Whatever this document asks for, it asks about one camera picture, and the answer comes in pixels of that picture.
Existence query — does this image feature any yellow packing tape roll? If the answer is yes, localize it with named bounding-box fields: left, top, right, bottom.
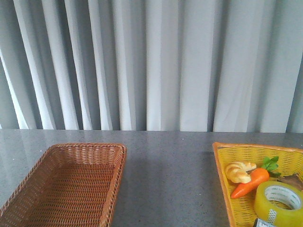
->
left=254, top=181, right=303, bottom=227

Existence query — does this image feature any grey pleated curtain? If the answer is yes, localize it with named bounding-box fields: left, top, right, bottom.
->
left=0, top=0, right=303, bottom=133

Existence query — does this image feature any toy croissant bread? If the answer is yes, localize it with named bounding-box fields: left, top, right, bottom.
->
left=224, top=161, right=257, bottom=183

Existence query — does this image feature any brown wicker basket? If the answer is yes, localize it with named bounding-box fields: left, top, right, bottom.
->
left=0, top=143, right=127, bottom=227

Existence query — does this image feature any yellow woven basket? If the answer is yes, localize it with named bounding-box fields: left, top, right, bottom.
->
left=213, top=142, right=303, bottom=227

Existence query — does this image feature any orange toy carrot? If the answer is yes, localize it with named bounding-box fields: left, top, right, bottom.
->
left=231, top=156, right=280, bottom=199

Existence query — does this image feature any small printed can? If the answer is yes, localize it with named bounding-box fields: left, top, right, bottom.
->
left=253, top=218, right=275, bottom=227

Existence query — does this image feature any brown toy bison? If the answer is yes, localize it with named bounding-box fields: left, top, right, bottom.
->
left=278, top=173, right=303, bottom=191

